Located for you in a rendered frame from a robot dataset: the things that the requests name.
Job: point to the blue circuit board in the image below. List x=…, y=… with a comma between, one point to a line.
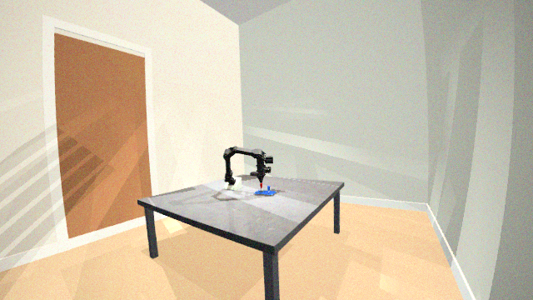
x=268, y=192

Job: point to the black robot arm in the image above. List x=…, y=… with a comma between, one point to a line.
x=256, y=153

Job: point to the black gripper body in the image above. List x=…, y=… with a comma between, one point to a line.
x=257, y=171

